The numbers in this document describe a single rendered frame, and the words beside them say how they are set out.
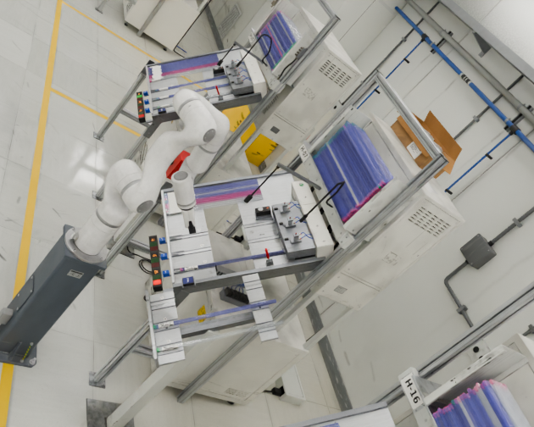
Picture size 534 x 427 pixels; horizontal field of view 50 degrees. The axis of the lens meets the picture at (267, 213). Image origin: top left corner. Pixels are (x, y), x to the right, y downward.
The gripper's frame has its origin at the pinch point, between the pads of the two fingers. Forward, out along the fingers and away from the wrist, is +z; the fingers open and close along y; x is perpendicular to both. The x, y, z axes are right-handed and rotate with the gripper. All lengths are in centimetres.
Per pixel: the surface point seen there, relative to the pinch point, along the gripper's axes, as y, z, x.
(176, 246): -5.2, 14.4, -9.0
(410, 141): -29, -5, 118
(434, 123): -39, -6, 135
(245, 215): -19.1, 15.5, 27.2
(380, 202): 22, -15, 81
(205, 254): 3.3, 14.8, 3.8
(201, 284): 20.9, 14.9, -0.5
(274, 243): 4.0, 15.8, 37.0
